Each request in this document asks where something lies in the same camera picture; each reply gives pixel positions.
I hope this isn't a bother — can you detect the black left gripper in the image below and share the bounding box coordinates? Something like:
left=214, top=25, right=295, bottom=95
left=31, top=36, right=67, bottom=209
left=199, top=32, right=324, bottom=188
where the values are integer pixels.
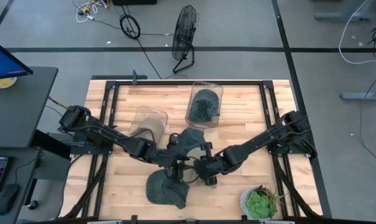
left=156, top=133, right=189, bottom=187

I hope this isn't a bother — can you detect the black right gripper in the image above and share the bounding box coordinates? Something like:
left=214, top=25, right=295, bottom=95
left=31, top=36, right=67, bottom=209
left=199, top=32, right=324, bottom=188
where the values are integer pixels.
left=193, top=142, right=227, bottom=187

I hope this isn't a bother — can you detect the dark green cap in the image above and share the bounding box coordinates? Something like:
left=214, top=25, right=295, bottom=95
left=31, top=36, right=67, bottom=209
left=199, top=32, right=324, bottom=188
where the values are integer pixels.
left=187, top=88, right=221, bottom=123
left=145, top=169, right=190, bottom=210
left=172, top=128, right=207, bottom=160

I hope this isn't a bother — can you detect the clear plastic bin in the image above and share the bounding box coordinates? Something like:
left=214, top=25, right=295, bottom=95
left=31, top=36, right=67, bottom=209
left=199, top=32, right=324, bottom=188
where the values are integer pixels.
left=184, top=81, right=224, bottom=130
left=128, top=105, right=170, bottom=146

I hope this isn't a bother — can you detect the potted green succulent plant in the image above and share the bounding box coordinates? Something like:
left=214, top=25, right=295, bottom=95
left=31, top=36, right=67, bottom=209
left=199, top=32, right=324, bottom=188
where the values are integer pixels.
left=239, top=184, right=284, bottom=220

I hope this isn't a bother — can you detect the black floor fan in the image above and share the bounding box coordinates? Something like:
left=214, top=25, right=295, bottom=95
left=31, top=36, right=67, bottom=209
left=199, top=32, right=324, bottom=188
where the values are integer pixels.
left=171, top=4, right=199, bottom=75

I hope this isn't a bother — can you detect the black desk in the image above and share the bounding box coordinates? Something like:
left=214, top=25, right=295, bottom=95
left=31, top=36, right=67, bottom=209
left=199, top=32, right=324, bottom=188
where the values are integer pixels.
left=0, top=66, right=60, bottom=224

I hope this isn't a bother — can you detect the grey desk leg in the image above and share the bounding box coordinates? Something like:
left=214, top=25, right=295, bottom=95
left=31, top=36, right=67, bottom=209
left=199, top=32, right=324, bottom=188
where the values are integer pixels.
left=313, top=0, right=376, bottom=22
left=339, top=89, right=376, bottom=101

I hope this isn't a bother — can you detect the black computer mouse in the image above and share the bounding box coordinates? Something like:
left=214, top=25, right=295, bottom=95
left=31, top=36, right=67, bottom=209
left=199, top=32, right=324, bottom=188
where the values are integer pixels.
left=0, top=183, right=21, bottom=217

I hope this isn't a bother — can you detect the yellow bowl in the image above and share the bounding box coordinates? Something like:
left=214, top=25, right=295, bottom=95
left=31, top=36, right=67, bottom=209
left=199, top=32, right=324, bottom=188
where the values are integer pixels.
left=0, top=77, right=19, bottom=90

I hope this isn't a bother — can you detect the computer monitor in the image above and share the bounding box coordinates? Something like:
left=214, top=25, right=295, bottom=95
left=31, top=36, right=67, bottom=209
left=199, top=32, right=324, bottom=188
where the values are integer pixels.
left=0, top=36, right=34, bottom=82

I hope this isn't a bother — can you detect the black aluminium table frame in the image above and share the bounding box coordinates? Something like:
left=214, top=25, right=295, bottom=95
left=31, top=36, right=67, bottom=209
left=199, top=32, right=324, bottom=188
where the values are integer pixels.
left=59, top=79, right=324, bottom=220

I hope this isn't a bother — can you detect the coiled black cable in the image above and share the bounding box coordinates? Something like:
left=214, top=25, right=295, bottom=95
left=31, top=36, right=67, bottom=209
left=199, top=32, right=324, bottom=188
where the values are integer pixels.
left=119, top=13, right=142, bottom=40

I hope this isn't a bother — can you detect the thin black floor cable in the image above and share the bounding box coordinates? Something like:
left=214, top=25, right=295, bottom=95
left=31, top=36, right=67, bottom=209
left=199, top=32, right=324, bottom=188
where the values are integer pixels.
left=359, top=68, right=376, bottom=171

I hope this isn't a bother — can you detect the white cable bundle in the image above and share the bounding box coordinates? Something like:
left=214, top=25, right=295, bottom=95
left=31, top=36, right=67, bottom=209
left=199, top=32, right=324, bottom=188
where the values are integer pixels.
left=71, top=0, right=110, bottom=24

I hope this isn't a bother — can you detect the long white cable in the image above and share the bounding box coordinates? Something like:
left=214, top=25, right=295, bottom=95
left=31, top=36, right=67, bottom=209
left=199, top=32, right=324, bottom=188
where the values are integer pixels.
left=338, top=0, right=376, bottom=65

